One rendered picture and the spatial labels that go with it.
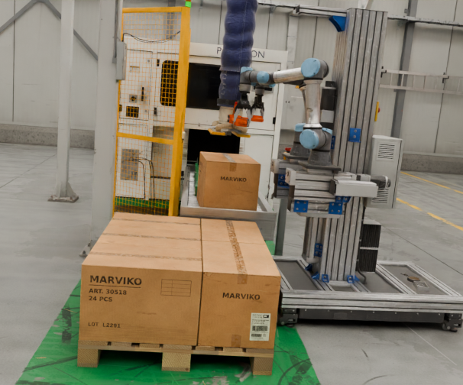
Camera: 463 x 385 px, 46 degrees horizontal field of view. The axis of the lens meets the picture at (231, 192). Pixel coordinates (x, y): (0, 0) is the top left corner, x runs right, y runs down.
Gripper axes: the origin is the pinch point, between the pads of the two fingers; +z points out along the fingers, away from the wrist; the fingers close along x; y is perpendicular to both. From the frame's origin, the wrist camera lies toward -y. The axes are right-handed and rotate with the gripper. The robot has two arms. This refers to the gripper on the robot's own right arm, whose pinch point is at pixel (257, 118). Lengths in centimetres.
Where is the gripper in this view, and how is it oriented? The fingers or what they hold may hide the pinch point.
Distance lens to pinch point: 458.8
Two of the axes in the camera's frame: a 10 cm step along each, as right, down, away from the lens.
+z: -0.8, 9.8, 1.7
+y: 1.3, 1.8, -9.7
